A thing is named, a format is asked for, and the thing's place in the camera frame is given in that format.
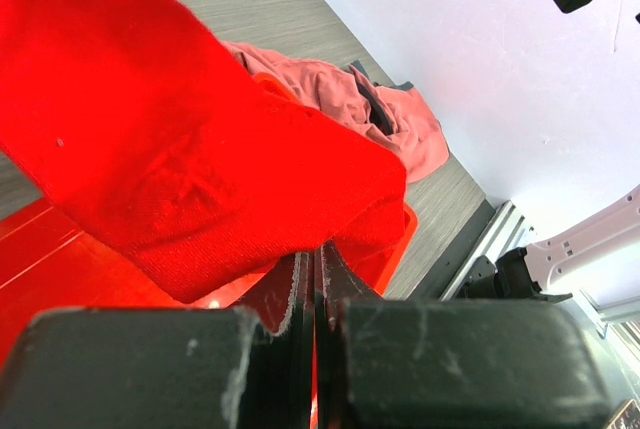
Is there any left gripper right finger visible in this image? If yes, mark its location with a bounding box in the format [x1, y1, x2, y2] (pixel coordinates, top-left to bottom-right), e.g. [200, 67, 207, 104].
[314, 243, 613, 428]

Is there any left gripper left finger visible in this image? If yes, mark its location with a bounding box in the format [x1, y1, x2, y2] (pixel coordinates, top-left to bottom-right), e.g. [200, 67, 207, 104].
[1, 253, 313, 428]

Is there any pink crumpled garment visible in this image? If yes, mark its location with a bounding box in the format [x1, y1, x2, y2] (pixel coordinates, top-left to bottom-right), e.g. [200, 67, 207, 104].
[223, 41, 450, 183]

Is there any red santa sock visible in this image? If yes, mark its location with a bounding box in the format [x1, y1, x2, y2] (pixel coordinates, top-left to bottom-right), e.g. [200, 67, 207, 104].
[1, 0, 406, 303]

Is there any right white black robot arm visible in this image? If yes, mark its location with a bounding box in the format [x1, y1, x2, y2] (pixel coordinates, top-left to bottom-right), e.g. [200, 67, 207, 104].
[331, 0, 639, 302]

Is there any red plastic tray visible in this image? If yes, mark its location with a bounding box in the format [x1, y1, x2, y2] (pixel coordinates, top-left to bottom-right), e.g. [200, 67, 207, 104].
[0, 71, 419, 429]

